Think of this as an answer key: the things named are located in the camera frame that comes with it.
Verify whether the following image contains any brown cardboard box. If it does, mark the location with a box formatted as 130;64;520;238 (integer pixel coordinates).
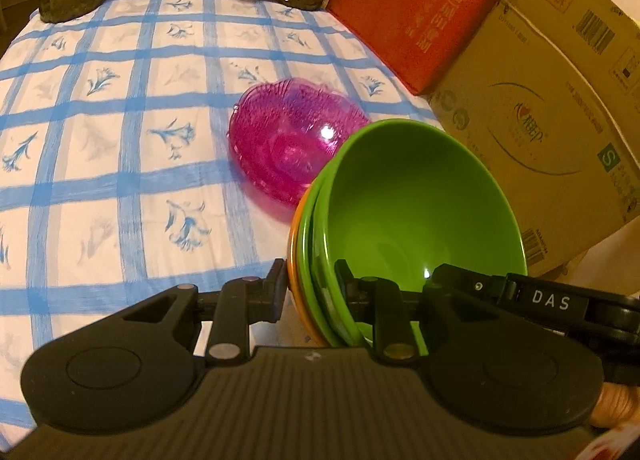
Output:
427;0;640;279

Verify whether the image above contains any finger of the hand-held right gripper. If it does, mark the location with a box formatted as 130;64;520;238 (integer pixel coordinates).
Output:
431;263;507;302

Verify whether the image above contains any orange plastic bowl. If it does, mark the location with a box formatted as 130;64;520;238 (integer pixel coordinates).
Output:
286;200;332;348

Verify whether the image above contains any pink transparent patterned plate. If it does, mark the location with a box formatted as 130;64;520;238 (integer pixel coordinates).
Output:
235;77;372;191
230;90;321;206
229;110;313;212

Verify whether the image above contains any blue checked tablecloth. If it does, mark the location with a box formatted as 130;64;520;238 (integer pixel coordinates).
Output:
0;0;451;443

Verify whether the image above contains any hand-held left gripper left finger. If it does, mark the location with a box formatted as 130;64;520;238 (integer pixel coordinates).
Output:
122;257;291;367

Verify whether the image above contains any green plastic bowl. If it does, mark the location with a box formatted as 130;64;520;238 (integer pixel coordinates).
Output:
297;175;372;348
309;120;529;347

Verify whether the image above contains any red fabric tote bag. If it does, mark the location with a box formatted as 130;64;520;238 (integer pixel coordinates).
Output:
325;0;504;96

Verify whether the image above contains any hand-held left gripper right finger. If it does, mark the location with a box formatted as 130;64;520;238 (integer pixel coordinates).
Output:
334;259;452;364

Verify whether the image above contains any person's right hand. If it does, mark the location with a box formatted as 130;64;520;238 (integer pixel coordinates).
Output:
590;382;640;429

